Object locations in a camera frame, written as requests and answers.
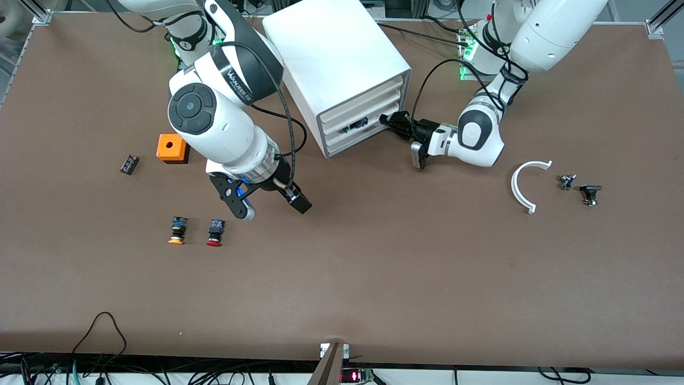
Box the white cabinet drawer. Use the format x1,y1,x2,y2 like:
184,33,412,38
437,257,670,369
324,120,399,157
323,102,400,149
322,88,402,140
321,75,403,129

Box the small black switch component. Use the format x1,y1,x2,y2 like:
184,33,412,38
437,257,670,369
580,184,603,207

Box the tangled black cable bundle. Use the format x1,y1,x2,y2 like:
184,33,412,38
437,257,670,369
0,353,300,385

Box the yellow push button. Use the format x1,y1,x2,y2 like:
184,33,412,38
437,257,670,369
168,216,189,246

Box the white curved plastic bracket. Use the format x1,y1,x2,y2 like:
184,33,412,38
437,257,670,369
511,160,553,214

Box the black cable behind cabinet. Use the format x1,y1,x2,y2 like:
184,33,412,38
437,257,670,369
377,16,473,43

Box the red push button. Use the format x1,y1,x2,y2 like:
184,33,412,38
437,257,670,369
206,218,226,248

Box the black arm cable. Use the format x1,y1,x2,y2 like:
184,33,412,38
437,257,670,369
214,42,308,193
413,0,530,126

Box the short black cable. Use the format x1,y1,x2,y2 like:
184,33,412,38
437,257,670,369
537,366,591,384

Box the brown camera stand post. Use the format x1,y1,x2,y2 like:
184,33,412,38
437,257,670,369
307,343,344,385

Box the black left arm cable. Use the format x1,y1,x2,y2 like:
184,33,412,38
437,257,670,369
413,0,530,126

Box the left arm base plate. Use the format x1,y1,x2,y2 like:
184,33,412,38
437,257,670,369
458,27,495,82

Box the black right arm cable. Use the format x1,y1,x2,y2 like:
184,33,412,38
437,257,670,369
214,42,308,193

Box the aluminium frame profile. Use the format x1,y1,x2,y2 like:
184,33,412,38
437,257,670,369
19,0,54,26
646,0,684,37

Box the orange box with hole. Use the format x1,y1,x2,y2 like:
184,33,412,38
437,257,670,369
156,134,190,165

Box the silver metal bracket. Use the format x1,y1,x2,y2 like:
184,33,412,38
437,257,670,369
320,343,351,360

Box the white drawer cabinet housing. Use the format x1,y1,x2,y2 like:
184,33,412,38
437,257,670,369
262,0,412,159

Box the looped black cable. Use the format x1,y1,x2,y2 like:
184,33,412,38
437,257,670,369
72,312,128,356

